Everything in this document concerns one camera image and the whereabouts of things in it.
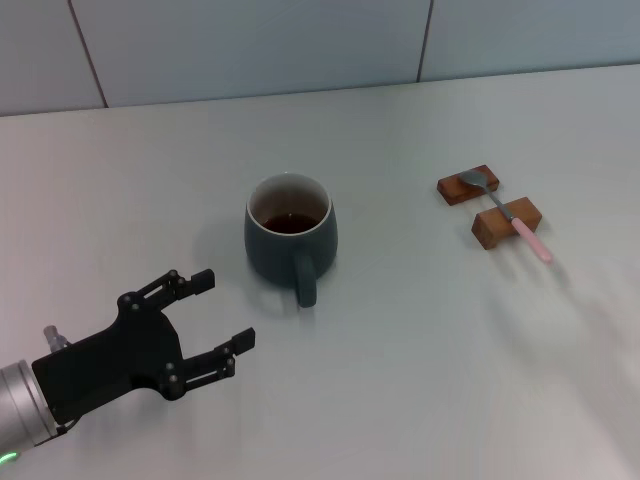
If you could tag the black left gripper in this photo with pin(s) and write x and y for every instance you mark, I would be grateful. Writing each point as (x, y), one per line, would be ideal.
(115, 360)

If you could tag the grey ceramic cup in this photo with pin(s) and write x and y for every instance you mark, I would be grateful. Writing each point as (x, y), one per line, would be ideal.
(270, 255)

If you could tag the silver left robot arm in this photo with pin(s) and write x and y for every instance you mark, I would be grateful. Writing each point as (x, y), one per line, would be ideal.
(20, 400)

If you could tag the dark coffee liquid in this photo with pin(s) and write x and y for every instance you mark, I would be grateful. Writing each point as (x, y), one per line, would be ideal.
(290, 224)

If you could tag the flat brown wooden block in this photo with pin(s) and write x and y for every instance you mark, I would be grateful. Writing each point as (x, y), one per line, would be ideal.
(452, 192)

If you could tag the arched brown wooden block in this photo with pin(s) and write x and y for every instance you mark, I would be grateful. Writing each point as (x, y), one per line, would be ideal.
(492, 227)

